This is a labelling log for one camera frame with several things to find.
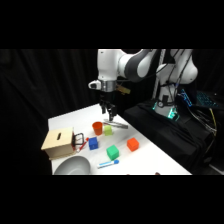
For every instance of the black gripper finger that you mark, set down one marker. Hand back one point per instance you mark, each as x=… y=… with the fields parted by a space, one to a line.
x=104 y=109
x=111 y=113

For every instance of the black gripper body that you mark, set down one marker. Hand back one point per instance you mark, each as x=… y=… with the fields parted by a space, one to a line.
x=107 y=98

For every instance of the red cube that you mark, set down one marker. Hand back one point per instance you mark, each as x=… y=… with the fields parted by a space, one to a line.
x=132 y=144

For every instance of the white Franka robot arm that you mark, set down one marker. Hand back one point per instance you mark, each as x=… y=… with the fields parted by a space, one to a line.
x=107 y=66

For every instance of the lime green cube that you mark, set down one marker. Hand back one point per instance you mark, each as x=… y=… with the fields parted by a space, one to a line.
x=108 y=130

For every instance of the blue cube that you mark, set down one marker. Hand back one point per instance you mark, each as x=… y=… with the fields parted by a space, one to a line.
x=93 y=143

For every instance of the orange plastic cup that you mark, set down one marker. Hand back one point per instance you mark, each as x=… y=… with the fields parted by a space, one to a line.
x=97 y=128

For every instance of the white marker with blue cap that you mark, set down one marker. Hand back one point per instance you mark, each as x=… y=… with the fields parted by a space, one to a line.
x=107 y=164

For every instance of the black cloth-covered stand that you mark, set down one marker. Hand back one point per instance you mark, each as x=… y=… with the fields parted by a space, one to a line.
x=160 y=133

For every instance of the wooden box with slot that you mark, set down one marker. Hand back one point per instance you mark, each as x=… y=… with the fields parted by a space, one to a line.
x=57 y=144

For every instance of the small green light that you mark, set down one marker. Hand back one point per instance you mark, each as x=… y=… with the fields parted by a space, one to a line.
x=172 y=115

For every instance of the grey bowl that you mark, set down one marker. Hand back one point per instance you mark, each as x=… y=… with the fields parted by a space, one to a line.
x=72 y=166

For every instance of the black curtain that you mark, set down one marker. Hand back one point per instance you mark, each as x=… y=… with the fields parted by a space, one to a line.
x=36 y=86

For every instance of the blue-lit keyboard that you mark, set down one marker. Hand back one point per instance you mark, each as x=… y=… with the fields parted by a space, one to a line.
x=206 y=99

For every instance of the tan wrist mount bracket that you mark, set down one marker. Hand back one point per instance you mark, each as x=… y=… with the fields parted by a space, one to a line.
x=123 y=89

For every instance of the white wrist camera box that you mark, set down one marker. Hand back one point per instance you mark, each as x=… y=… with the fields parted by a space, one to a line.
x=94 y=84

